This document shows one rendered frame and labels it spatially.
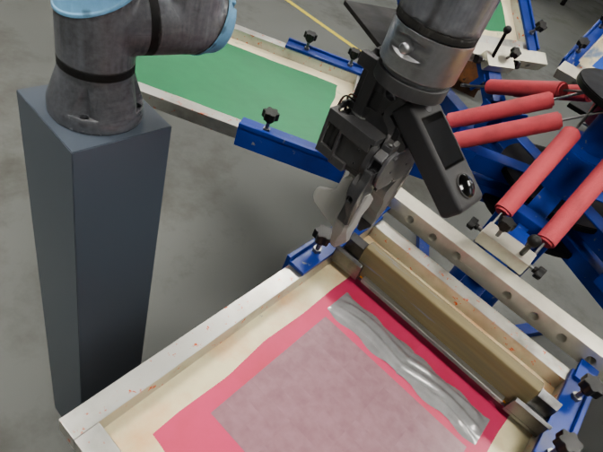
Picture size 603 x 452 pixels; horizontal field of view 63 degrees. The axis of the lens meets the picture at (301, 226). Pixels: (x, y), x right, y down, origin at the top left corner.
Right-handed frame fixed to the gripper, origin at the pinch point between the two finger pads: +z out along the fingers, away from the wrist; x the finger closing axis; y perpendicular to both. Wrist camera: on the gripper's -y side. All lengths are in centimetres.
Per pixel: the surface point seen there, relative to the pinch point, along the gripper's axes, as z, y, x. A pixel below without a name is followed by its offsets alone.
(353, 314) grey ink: 38.5, 1.6, -23.6
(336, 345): 39.0, -1.0, -15.5
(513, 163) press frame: 33, 6, -107
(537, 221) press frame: 30, -11, -81
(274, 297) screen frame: 35.7, 12.8, -10.8
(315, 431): 39.1, -9.6, -0.3
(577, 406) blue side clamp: 35, -40, -43
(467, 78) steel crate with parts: 117, 117, -368
